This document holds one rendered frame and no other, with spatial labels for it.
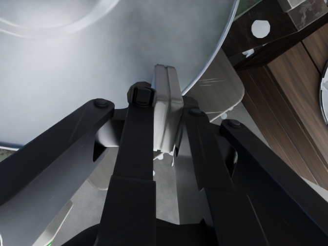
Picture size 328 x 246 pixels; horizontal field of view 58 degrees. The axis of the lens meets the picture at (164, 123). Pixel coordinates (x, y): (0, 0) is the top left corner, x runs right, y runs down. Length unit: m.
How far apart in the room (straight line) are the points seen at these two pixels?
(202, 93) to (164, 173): 0.83
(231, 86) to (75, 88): 0.12
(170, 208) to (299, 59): 0.65
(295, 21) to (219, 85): 0.23
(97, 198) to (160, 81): 0.93
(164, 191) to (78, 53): 0.88
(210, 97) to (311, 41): 0.55
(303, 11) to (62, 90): 0.33
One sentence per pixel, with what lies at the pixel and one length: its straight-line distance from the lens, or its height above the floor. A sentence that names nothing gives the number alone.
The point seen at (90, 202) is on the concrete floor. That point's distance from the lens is 1.09.
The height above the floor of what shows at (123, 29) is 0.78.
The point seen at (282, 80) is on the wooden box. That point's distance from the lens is 0.73.
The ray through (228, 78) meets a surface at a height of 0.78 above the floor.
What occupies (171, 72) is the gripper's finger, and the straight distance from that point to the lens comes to 0.20.
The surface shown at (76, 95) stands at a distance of 0.22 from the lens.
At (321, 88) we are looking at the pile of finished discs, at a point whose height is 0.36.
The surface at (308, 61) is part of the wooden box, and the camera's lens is 0.76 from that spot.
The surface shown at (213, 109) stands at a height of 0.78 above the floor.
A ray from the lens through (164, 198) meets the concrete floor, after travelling 1.07.
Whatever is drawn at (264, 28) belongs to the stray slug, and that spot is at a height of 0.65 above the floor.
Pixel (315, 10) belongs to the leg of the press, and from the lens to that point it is 0.46.
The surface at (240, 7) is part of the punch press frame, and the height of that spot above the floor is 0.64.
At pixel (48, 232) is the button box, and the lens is 0.44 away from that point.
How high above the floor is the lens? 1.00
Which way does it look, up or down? 82 degrees down
